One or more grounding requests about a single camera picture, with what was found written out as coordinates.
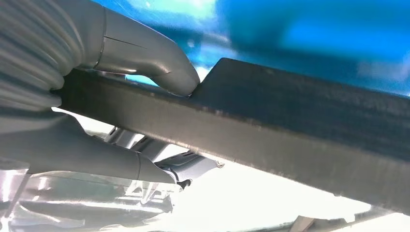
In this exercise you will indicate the blue metal shelf rack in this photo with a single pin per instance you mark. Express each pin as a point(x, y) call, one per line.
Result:
point(320, 32)

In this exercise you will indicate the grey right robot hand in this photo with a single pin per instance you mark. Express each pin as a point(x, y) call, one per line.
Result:
point(144, 48)

